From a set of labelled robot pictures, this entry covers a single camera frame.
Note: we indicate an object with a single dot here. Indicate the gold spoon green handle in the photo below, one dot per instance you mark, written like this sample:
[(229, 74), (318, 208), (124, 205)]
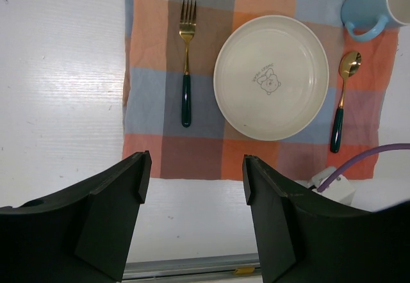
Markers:
[(349, 65)]

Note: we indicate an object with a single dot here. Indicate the gold fork green handle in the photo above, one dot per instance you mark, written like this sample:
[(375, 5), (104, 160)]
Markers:
[(187, 26)]

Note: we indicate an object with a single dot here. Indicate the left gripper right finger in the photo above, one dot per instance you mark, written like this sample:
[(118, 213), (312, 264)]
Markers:
[(302, 236)]

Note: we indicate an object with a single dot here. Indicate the cream ceramic plate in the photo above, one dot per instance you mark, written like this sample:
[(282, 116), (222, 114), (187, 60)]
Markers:
[(271, 78)]

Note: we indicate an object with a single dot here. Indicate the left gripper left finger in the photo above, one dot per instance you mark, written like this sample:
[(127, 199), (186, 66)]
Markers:
[(79, 234)]

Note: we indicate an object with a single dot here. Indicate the checkered orange blue cloth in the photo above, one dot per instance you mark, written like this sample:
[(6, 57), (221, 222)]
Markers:
[(210, 148)]

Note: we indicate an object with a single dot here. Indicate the light blue mug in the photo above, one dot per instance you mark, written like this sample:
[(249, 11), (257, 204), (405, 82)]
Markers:
[(366, 19)]

